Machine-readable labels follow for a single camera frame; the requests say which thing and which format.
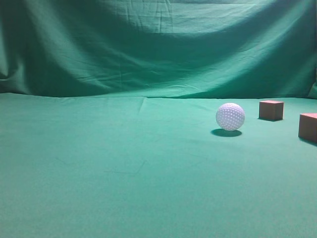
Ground white dimpled golf ball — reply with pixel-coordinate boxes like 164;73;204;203
215;103;245;131

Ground near wooden cube block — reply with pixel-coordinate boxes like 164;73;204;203
298;113;317;143

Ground far wooden cube block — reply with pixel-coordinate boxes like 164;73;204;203
259;100;284;121

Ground green cloth backdrop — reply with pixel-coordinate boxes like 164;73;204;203
0;0;317;238

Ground wooden cube block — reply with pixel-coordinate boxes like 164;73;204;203
298;113;317;143
259;100;284;121

